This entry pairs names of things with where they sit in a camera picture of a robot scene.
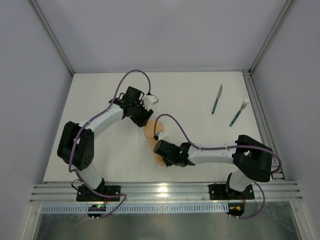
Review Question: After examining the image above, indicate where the green handled knife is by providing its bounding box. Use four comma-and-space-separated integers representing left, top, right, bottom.
211, 84, 223, 115

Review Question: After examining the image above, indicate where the green handled fork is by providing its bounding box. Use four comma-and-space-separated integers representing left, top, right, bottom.
229, 98, 250, 127

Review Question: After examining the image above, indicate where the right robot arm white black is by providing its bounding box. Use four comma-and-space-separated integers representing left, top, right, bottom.
153, 135, 273, 199

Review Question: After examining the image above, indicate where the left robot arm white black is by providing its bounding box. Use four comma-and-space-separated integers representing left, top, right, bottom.
57, 86, 159, 190

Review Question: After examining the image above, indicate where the right controller board yellow plug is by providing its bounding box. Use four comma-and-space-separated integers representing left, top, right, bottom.
226, 203, 245, 218

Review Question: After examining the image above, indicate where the left controller board with led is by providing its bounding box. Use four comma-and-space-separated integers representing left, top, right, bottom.
86, 204, 106, 219

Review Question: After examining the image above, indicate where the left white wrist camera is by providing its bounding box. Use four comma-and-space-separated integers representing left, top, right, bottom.
142, 94, 159, 111

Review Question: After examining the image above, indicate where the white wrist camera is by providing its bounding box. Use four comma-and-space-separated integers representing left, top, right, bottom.
142, 94, 159, 111
153, 130, 170, 142

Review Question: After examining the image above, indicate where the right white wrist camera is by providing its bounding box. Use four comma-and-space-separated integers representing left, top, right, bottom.
153, 130, 170, 142

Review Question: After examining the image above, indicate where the slotted grey cable duct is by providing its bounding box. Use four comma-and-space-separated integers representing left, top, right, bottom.
40, 202, 228, 214

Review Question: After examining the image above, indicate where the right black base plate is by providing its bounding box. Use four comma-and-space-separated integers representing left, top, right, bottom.
208, 183, 255, 201

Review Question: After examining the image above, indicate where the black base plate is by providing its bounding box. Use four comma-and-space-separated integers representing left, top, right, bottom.
76, 185, 121, 202
208, 183, 255, 201

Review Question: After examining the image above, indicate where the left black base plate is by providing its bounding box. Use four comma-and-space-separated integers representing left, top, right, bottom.
76, 185, 121, 202

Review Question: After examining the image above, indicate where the right side aluminium rail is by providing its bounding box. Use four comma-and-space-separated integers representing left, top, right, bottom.
241, 70, 286, 181

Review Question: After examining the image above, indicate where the aluminium rail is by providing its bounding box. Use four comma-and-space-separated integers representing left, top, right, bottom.
241, 70, 286, 181
29, 181, 303, 204

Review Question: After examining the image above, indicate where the front aluminium rail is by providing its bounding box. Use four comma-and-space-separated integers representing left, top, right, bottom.
29, 181, 303, 204

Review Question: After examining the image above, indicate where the left corner aluminium post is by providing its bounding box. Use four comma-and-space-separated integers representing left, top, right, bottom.
28, 0, 75, 77

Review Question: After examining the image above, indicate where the corner aluminium post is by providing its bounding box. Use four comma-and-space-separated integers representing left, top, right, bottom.
28, 0, 75, 77
248, 0, 296, 75

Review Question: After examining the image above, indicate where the right corner aluminium post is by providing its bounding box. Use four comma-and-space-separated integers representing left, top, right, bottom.
248, 0, 296, 75

